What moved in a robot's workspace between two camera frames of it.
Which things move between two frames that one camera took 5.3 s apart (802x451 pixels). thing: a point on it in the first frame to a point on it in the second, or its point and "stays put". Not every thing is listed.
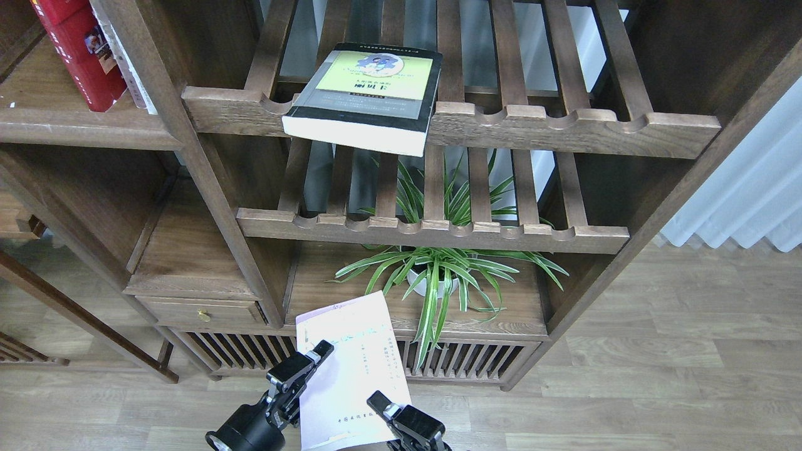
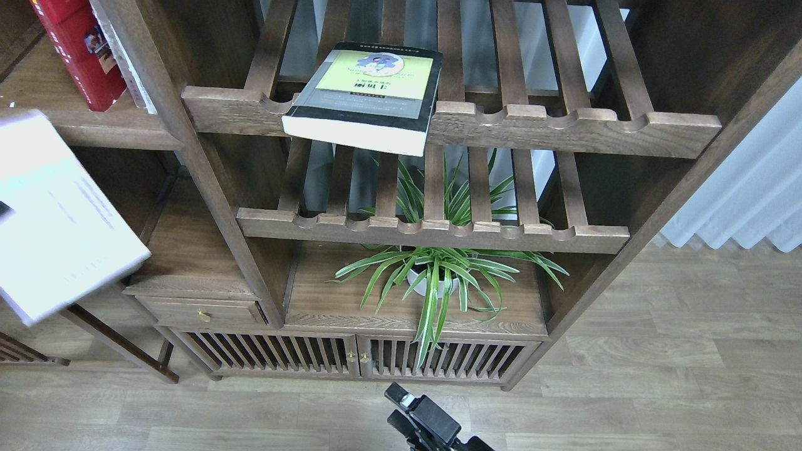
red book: x=83 y=45 stays put
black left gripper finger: x=288 y=378 to x=6 y=212
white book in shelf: x=142 y=97 stays put
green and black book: x=374 y=96 stays put
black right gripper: x=415 y=430 to x=437 y=430
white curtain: x=757 y=193 stays put
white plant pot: x=413 y=276 stays put
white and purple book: x=334 y=413 to x=61 y=237
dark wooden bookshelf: x=371 y=191 stays put
